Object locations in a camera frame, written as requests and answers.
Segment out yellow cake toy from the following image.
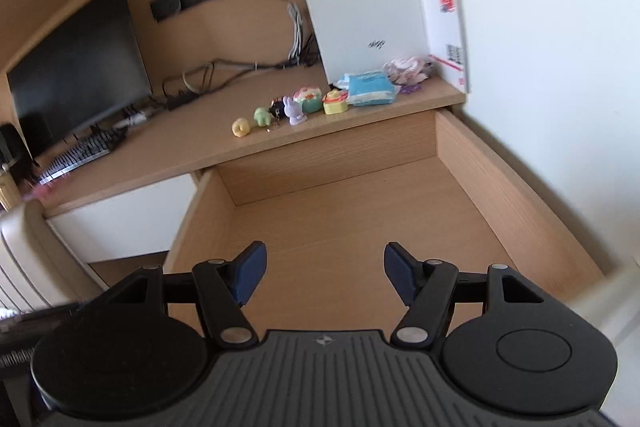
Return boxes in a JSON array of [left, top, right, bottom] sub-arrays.
[[322, 89, 349, 116]]

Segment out dark charm keychain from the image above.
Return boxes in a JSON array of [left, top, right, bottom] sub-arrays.
[[267, 99, 287, 132]]

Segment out grey cable bundle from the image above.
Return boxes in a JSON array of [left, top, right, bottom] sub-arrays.
[[286, 2, 307, 60]]

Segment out purple bunny toy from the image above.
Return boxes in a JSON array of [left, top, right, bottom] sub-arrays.
[[282, 95, 307, 126]]

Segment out white adapter with cable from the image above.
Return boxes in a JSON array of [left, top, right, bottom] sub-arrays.
[[112, 109, 151, 130]]

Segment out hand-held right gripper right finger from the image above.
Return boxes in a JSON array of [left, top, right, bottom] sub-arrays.
[[383, 243, 551, 350]]

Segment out wooden drawer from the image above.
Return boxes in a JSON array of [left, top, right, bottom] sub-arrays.
[[162, 107, 640, 338]]

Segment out black speaker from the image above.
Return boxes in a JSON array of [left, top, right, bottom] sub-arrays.
[[0, 123, 26, 162]]

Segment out blue tissue packet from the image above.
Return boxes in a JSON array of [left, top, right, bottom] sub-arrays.
[[334, 71, 401, 106]]

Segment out red and white box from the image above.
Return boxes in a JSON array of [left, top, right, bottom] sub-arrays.
[[415, 0, 472, 94]]

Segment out green cake toy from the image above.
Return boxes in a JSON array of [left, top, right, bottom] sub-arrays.
[[292, 85, 325, 114]]

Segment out small black hub box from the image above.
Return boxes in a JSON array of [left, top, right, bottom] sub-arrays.
[[165, 92, 201, 110]]

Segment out black cables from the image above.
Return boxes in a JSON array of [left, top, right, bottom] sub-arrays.
[[162, 57, 321, 100]]

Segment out white chair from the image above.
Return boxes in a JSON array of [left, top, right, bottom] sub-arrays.
[[0, 202, 108, 313]]

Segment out black keyboard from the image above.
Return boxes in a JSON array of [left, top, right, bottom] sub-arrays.
[[37, 129, 128, 185]]

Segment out white drawer front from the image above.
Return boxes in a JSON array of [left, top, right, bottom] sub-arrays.
[[45, 172, 201, 265]]

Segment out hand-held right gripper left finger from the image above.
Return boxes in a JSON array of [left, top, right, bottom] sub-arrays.
[[107, 241, 268, 350]]

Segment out black computer monitor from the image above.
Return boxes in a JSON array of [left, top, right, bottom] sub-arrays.
[[6, 0, 153, 158]]

